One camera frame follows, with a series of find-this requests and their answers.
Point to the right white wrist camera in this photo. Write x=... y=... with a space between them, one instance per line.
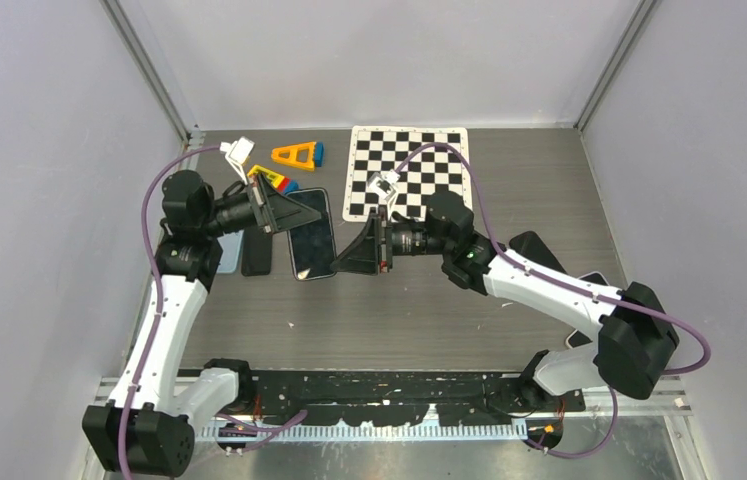
x=384 y=186

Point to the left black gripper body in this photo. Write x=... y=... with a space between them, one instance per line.
x=258 y=197

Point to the black phone on table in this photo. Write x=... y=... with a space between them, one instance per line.
x=257 y=253

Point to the orange triangle toy block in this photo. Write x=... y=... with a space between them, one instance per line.
x=307 y=156

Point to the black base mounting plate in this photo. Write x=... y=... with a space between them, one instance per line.
x=394 y=398

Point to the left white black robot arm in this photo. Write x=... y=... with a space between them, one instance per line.
x=145 y=426

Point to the phone with white edge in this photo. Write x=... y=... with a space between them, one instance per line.
x=596 y=278

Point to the black phone case far right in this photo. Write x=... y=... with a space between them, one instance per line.
x=530 y=246

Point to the black white checkerboard mat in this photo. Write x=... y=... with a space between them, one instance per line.
x=377 y=149

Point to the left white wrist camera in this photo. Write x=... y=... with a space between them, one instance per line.
x=236 y=154

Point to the phone with pink edge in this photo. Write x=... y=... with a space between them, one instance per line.
x=576 y=339

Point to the yellow red blue toy block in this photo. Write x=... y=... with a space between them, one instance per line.
x=280 y=182

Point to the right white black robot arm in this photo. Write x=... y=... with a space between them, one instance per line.
x=630 y=344

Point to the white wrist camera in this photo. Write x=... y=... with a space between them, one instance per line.
x=384 y=186
x=236 y=154

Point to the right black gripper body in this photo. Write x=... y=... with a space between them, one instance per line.
x=385 y=249

